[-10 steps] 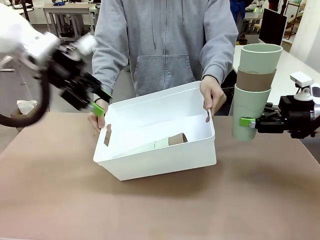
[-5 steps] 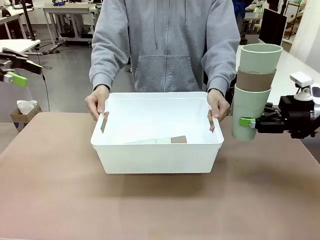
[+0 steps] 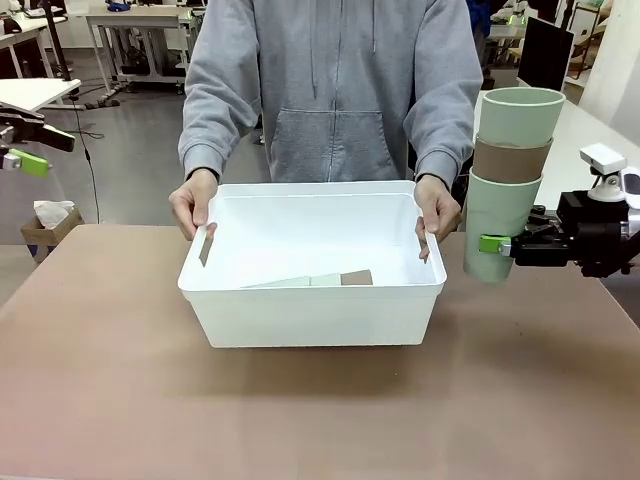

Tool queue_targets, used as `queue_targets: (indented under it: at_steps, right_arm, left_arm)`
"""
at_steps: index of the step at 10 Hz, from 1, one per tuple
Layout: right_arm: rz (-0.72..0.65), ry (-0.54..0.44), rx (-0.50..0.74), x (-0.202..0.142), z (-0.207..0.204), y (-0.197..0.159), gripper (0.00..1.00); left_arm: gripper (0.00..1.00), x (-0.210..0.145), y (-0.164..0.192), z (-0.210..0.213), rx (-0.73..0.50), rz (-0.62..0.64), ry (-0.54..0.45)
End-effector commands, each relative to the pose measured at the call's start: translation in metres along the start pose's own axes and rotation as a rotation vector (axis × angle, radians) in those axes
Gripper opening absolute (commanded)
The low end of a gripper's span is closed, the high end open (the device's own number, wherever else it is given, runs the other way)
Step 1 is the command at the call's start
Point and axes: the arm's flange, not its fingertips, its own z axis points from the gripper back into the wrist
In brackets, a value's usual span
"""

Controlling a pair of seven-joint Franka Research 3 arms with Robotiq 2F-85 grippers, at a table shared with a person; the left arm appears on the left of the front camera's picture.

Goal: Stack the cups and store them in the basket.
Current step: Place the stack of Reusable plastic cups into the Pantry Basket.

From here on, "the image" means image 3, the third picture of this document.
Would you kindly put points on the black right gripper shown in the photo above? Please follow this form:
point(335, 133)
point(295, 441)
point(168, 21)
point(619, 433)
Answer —
point(590, 235)

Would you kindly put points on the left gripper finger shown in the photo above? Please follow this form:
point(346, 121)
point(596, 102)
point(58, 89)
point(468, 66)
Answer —
point(55, 137)
point(30, 164)

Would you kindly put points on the pale green cup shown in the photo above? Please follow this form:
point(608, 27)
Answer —
point(325, 280)
point(290, 283)
point(520, 125)
point(495, 215)

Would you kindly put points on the white plastic basket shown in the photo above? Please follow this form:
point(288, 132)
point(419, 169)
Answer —
point(310, 320)

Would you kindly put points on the collaborator's left forearm grey sleeve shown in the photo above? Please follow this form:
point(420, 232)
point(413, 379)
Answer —
point(440, 145)

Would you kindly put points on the collaborator's right forearm grey sleeve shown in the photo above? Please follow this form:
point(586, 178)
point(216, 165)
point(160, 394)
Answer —
point(210, 140)

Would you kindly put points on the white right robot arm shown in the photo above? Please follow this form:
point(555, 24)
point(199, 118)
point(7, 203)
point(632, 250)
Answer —
point(632, 187)

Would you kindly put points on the collaborator's left hand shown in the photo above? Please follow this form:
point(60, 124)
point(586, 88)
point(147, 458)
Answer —
point(442, 210)

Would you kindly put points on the collaborator's right hand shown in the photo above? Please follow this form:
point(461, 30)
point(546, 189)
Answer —
point(187, 205)

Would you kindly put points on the white tissue paper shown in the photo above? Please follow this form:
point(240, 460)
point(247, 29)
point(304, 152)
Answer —
point(52, 212)

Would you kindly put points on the cardboard box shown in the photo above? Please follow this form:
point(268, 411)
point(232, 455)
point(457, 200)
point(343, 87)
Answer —
point(50, 240)

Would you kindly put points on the black vertical pole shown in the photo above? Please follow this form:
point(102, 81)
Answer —
point(56, 40)

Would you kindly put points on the white height-adjustable desk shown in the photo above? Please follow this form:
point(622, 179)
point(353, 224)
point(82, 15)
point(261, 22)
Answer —
point(135, 19)

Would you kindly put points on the brown cup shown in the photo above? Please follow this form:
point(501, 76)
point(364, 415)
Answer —
point(357, 278)

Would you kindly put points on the black computer monitor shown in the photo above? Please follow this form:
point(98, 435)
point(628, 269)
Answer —
point(545, 55)

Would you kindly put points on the collaborator's grey hoodie torso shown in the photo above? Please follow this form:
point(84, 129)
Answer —
point(330, 75)

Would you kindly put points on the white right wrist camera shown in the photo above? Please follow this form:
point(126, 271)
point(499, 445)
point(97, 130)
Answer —
point(602, 157)

